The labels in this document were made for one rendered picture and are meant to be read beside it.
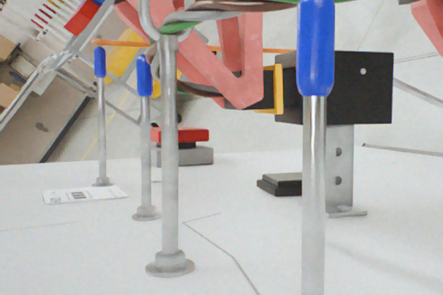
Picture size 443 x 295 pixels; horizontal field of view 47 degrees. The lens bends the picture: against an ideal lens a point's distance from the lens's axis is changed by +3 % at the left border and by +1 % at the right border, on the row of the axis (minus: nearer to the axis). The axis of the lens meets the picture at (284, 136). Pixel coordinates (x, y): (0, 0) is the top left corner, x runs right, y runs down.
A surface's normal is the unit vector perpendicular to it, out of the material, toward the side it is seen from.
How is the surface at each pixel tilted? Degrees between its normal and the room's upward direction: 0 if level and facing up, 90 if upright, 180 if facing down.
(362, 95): 82
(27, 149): 90
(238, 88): 90
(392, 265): 55
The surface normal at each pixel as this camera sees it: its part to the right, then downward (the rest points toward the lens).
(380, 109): 0.36, 0.07
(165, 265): -0.15, 0.07
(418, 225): 0.00, -1.00
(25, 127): 0.57, -0.01
